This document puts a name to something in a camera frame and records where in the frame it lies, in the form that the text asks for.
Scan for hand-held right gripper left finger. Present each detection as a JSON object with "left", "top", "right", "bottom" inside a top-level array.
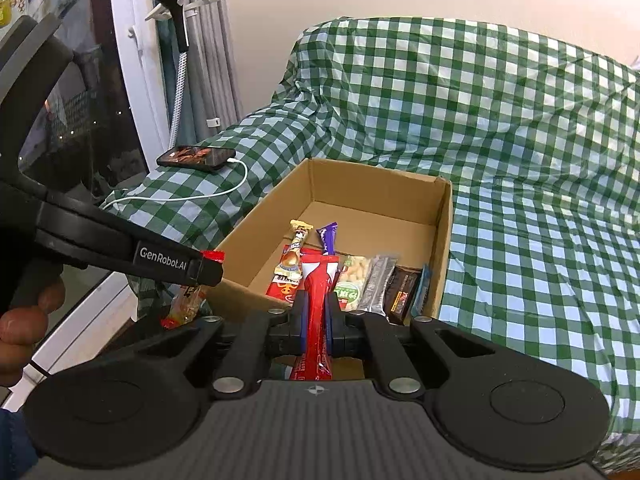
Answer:
[{"left": 132, "top": 290, "right": 310, "bottom": 401}]

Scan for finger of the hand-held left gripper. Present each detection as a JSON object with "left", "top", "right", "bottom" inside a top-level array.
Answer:
[{"left": 197, "top": 251, "right": 224, "bottom": 287}]

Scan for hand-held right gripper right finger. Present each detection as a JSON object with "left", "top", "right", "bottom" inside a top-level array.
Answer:
[{"left": 324, "top": 291, "right": 506, "bottom": 401}]

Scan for thin red stick packet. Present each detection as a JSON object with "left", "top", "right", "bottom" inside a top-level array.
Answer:
[{"left": 289, "top": 254, "right": 342, "bottom": 381}]

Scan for large red snack packet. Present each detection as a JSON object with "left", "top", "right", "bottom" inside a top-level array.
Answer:
[{"left": 265, "top": 242, "right": 306, "bottom": 308}]

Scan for small red yellow candy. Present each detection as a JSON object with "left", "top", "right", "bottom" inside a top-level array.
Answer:
[{"left": 161, "top": 250, "right": 226, "bottom": 330}]

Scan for white green peanut packet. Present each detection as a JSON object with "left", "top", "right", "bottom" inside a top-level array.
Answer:
[{"left": 334, "top": 254, "right": 373, "bottom": 311}]

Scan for silver bar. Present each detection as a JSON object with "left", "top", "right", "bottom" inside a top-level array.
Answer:
[{"left": 357, "top": 254, "right": 399, "bottom": 317}]

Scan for gold candy bar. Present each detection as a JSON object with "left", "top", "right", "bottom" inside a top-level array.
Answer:
[{"left": 272, "top": 219, "right": 315, "bottom": 291}]

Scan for dark brown chocolate bar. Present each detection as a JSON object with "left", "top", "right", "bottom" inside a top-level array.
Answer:
[{"left": 386, "top": 266, "right": 423, "bottom": 325}]

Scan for purple chocolate bar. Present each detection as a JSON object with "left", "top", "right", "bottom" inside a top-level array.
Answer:
[{"left": 316, "top": 222, "right": 339, "bottom": 257}]

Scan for light blue snack bar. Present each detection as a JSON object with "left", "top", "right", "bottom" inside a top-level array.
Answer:
[{"left": 410, "top": 264, "right": 433, "bottom": 318}]

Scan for brown cardboard box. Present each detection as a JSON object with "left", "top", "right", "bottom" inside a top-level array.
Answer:
[{"left": 202, "top": 158, "right": 453, "bottom": 381}]

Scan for person's left hand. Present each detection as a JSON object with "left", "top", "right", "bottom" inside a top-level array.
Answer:
[{"left": 0, "top": 280, "right": 66, "bottom": 387}]

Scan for black smartphone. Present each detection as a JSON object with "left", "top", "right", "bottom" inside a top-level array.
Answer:
[{"left": 156, "top": 145, "right": 237, "bottom": 173}]

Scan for black garment steamer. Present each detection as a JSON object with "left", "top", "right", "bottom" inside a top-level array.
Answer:
[{"left": 146, "top": 0, "right": 191, "bottom": 148}]

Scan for green checkered blanket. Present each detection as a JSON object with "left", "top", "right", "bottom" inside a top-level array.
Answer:
[{"left": 100, "top": 16, "right": 640, "bottom": 476}]

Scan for white charging cable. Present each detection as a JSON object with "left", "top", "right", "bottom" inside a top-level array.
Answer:
[{"left": 100, "top": 157, "right": 249, "bottom": 211}]

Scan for white window frame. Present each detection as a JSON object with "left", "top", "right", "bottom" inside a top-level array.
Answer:
[{"left": 107, "top": 0, "right": 171, "bottom": 173}]

